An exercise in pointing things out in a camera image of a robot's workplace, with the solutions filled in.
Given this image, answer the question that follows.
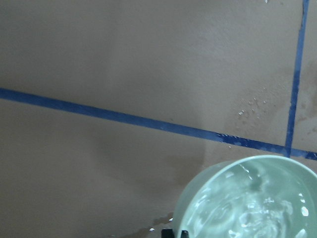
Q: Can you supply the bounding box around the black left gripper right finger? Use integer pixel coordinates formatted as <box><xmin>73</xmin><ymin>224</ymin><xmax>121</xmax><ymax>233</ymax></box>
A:
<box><xmin>180</xmin><ymin>230</ymin><xmax>189</xmax><ymax>238</ymax></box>

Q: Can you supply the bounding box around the mint green bowl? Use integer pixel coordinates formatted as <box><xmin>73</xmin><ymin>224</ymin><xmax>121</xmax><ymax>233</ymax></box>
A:
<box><xmin>172</xmin><ymin>155</ymin><xmax>317</xmax><ymax>238</ymax></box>

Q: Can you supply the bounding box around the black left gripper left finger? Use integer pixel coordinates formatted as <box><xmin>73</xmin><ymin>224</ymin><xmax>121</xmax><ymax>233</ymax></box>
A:
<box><xmin>161</xmin><ymin>229</ymin><xmax>173</xmax><ymax>238</ymax></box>

